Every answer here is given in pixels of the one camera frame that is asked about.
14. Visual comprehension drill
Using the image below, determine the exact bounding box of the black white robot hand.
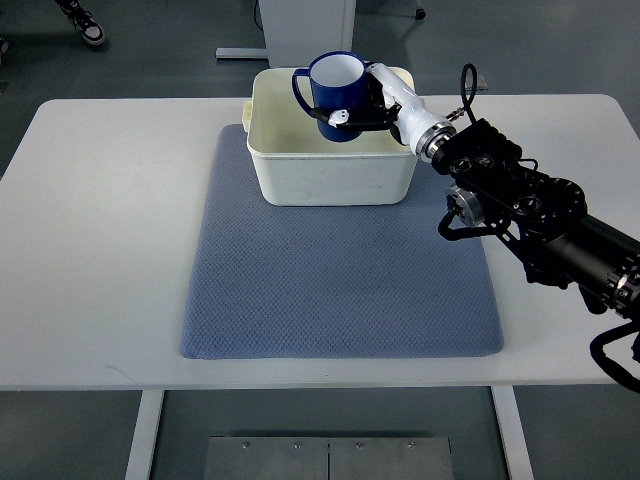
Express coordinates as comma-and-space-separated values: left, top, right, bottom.
309, 63, 456, 162

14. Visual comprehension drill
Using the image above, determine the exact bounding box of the blue enamel mug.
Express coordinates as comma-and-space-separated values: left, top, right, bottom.
291, 51, 367, 116

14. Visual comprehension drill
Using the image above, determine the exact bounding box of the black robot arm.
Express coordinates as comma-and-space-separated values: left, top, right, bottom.
426, 64, 639, 392

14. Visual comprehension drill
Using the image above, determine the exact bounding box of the cream plastic box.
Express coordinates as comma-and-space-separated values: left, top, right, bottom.
242, 68, 417, 206

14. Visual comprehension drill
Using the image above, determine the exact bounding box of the grey floor outlet plate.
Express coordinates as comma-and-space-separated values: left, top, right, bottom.
476, 75, 489, 91

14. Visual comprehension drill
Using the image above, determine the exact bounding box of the black caster wheel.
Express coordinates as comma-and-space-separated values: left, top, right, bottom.
414, 0, 426, 21

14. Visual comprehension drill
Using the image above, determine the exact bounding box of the blue textured mat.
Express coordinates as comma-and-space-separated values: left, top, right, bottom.
180, 125, 504, 360

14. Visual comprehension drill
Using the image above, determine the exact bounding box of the person left leg sneaker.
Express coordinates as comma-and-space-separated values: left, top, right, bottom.
55, 0, 106, 47

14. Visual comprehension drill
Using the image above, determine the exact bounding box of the white table right leg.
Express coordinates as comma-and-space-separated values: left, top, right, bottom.
491, 386, 534, 480

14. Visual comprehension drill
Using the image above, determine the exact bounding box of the white table leg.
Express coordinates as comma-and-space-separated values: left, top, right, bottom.
125, 390, 165, 480
491, 386, 534, 480

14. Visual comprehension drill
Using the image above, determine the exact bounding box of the white table left leg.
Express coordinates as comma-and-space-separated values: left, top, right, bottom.
125, 390, 165, 480

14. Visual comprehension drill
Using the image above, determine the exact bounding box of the white pedestal column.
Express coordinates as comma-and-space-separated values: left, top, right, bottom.
215, 0, 356, 68

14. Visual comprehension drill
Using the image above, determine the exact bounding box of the grey metal base plate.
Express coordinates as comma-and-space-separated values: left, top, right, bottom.
204, 436, 454, 479

